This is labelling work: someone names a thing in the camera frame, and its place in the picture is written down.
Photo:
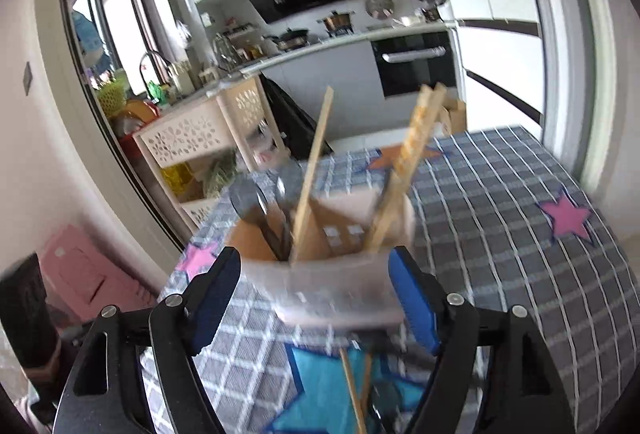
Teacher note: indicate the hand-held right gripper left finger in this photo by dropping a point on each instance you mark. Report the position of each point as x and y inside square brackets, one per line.
[215, 304]

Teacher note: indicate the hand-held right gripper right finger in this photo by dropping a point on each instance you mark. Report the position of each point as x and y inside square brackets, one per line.
[412, 304]

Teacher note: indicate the beige plastic utensil holder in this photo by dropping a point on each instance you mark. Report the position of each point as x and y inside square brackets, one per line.
[340, 284]

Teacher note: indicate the patterned wooden chopstick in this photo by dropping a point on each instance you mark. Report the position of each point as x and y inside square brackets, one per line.
[425, 138]
[412, 148]

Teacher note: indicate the pink plastic stool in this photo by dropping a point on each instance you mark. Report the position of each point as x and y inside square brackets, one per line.
[90, 274]

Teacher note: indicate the grey checked star tablecloth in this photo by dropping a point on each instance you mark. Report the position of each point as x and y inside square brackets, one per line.
[490, 264]

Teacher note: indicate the beige perforated trolley rack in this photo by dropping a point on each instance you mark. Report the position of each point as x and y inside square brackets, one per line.
[185, 138]

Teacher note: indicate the small cardboard box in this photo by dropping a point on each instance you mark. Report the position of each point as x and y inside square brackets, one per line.
[455, 116]

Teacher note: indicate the black hanging bag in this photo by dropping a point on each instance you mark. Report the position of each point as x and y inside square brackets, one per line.
[295, 118]

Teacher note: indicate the yellow-green plastic basket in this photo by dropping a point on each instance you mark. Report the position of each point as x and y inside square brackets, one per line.
[112, 97]

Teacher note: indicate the black built-in oven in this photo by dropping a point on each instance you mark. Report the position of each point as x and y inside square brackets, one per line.
[415, 68]

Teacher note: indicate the black kitchen faucet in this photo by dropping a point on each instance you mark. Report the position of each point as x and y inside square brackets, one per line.
[150, 61]

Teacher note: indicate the glass kettle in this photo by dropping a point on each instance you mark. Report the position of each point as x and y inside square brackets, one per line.
[226, 52]

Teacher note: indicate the white refrigerator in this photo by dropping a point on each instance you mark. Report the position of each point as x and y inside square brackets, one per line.
[495, 63]

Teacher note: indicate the black wok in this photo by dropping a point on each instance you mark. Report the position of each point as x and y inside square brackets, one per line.
[290, 39]

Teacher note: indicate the blue hanging cloth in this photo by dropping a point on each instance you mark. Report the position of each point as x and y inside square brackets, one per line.
[92, 38]

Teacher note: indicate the copper cooking pot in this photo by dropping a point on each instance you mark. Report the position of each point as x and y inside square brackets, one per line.
[336, 22]

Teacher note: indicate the round metal trivet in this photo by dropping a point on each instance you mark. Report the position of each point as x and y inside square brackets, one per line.
[379, 6]

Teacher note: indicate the grey wall switch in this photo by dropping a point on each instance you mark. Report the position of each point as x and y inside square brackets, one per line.
[28, 78]

